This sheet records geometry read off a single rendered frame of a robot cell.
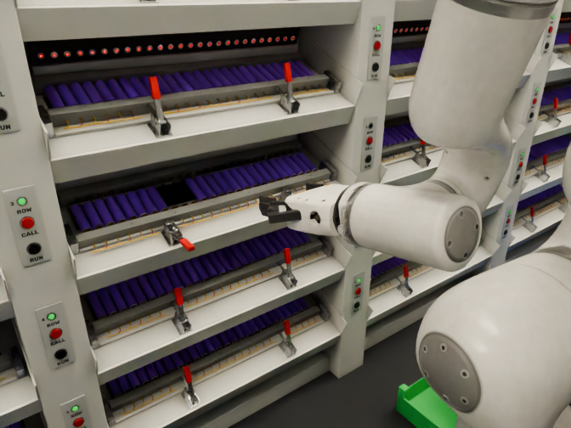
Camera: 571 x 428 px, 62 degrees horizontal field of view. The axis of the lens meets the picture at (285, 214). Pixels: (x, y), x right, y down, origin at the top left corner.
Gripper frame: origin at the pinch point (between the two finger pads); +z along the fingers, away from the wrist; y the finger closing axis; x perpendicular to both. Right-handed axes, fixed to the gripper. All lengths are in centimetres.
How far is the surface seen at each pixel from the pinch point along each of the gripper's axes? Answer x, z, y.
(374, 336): -59, 34, 48
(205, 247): -10.7, 20.6, -6.6
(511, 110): 1, 21, 100
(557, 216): -47, 29, 147
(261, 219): -8.3, 19.6, 6.0
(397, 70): 17, 20, 49
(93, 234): -3.1, 23.0, -25.4
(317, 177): -3.6, 22.6, 23.9
